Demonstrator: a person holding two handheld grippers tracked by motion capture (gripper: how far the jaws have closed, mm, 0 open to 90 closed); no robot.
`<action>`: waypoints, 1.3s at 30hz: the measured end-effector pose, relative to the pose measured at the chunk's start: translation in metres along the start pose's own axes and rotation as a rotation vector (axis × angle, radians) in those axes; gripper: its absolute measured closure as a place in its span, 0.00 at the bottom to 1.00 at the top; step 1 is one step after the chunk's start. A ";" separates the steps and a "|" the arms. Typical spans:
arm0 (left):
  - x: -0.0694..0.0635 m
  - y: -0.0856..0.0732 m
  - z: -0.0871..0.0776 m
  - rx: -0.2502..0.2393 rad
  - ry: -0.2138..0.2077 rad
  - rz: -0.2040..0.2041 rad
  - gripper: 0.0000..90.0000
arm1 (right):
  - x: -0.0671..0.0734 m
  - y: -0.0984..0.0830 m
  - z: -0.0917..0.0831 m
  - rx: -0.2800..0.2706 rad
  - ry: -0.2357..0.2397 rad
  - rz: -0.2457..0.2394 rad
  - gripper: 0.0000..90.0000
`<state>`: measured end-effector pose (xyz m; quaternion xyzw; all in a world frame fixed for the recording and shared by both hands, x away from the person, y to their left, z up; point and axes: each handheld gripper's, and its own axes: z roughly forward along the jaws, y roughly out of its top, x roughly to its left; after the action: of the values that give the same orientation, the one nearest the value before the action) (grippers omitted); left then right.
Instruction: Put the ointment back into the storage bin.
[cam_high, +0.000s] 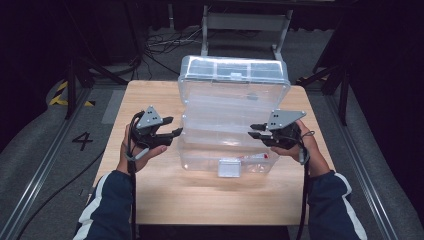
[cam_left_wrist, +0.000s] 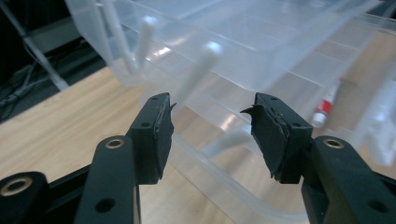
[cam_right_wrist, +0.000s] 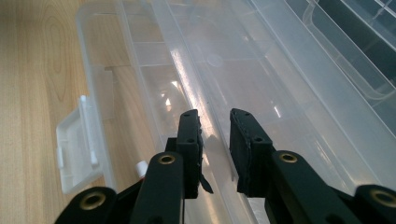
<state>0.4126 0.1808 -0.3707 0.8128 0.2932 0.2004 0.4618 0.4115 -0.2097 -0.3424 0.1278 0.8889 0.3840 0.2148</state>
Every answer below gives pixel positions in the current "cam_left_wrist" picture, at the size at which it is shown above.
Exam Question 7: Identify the grey metal stand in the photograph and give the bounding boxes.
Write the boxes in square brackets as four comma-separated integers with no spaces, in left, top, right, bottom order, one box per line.
[0,0,82,91]

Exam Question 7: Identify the clear plastic storage box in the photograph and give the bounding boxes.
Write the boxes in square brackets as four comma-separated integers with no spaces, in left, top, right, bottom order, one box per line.
[64,0,396,224]

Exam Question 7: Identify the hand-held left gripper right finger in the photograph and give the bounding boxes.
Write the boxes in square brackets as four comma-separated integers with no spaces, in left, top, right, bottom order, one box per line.
[240,91,314,185]

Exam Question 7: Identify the white red ointment tube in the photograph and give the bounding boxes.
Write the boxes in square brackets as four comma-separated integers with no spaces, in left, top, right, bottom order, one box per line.
[311,78,343,129]

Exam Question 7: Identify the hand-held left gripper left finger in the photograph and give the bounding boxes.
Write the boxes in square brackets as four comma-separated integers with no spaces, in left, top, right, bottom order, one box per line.
[125,91,177,185]

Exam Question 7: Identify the bundle of floor cables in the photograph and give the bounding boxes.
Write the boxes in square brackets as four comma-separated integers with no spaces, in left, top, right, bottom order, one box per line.
[0,60,59,120]

